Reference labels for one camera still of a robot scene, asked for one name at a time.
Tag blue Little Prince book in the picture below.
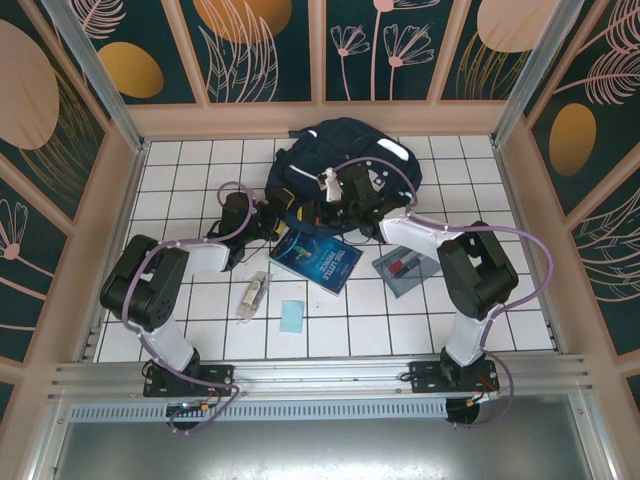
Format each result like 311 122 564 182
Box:
268 230 364 297

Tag navy blue backpack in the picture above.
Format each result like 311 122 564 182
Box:
263 117 424 242

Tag clear plastic pen case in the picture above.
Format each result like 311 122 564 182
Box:
235 271 274 324

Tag grey pencil pouch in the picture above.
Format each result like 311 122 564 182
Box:
372 244 441 300

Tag light blue note pad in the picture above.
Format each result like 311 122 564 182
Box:
278 299 306 334

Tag grey metal sheet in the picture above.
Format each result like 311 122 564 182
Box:
29 394 616 480

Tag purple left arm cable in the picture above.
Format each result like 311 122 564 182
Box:
119 182 259 436

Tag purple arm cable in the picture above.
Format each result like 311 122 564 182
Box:
119 182 259 436
329 157 555 431

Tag aluminium mounting rail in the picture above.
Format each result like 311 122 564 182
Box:
47 353 596 401

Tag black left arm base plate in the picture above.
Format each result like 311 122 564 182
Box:
143 363 236 399

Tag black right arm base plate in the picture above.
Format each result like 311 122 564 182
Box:
408 360 501 396

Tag grey slotted cable duct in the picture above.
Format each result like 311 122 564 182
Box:
67 398 450 422

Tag aluminium side rail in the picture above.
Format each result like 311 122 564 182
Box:
74 141 151 364
492 139 569 354

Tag aluminium frame post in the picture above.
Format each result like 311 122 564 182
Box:
492 0 584 146
42 0 150 154

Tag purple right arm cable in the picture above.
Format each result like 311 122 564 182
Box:
329 157 555 431

